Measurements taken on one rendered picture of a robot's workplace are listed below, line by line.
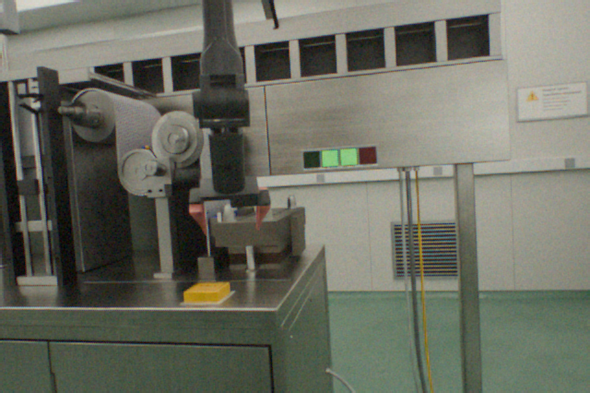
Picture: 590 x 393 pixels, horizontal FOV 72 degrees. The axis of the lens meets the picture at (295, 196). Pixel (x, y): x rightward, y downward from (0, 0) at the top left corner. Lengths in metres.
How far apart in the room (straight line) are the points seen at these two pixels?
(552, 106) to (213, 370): 3.48
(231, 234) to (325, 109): 0.54
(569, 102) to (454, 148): 2.68
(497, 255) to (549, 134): 1.07
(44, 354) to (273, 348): 0.51
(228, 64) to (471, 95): 0.88
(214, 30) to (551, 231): 3.55
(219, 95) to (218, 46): 0.07
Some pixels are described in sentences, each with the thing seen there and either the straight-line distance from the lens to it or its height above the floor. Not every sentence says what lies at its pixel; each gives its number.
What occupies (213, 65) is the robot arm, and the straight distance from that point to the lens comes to 0.64.
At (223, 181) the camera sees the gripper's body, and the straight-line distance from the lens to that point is 0.69.
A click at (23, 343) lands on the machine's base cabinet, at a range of 1.11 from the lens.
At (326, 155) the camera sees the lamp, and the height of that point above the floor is 1.20.
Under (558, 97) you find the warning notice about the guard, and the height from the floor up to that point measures 1.63.
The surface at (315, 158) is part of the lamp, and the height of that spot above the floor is 1.19.
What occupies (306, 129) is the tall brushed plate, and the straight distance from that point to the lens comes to 1.34.
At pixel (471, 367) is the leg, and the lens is 1.66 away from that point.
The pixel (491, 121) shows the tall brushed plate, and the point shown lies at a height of 1.26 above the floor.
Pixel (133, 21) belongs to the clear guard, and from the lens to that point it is 1.63.
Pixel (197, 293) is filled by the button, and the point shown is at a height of 0.92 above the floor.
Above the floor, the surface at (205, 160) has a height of 1.19.
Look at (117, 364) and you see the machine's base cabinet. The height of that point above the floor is 0.77.
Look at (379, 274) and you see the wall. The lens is 3.76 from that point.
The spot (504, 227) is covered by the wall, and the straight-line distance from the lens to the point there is 3.82.
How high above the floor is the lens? 1.14
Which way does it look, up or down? 3 degrees down
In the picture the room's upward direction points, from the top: 4 degrees counter-clockwise
